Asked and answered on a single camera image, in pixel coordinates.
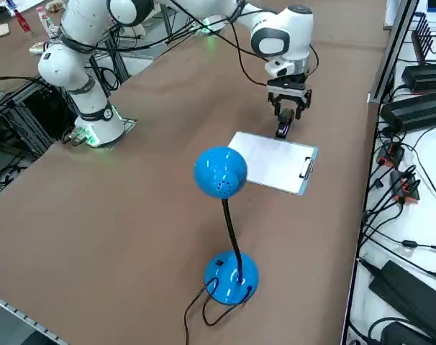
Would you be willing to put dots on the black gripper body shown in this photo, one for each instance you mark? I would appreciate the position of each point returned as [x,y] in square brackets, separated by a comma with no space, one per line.
[290,98]

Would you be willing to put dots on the black stapler with red label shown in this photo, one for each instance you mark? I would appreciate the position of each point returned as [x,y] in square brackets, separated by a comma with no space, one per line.
[284,125]

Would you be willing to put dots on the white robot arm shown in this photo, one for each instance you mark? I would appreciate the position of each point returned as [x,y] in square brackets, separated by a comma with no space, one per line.
[70,68]

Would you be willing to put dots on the white paper sheet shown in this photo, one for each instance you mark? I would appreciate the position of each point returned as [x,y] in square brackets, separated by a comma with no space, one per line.
[272,161]

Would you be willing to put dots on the clipboard with metal clip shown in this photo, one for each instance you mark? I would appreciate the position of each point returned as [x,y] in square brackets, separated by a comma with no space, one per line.
[307,167]

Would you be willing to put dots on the blue desk lamp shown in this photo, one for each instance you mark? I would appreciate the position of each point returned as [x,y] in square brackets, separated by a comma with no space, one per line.
[219,172]

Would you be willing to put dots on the orange and black plug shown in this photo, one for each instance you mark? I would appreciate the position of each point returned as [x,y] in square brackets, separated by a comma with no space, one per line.
[405,187]
[390,156]

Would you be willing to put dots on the black power adapter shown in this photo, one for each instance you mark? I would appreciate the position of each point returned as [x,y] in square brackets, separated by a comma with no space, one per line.
[408,291]
[426,77]
[416,111]

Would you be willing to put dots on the black slotted rack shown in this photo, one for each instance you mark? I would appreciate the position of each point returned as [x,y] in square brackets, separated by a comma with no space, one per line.
[428,39]

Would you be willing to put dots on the white bottle with red cap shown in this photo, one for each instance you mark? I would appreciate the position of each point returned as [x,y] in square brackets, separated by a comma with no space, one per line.
[45,19]

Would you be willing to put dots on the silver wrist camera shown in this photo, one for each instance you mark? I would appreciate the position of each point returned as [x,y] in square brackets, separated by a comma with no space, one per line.
[288,87]

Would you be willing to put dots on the aluminium profile post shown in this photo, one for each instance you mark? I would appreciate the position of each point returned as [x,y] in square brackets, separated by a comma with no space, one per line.
[394,50]

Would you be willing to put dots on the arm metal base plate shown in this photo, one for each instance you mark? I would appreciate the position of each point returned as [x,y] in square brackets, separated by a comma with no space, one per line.
[129,124]

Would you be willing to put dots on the black metal frame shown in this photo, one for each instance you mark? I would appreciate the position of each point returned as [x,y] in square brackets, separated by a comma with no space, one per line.
[41,118]

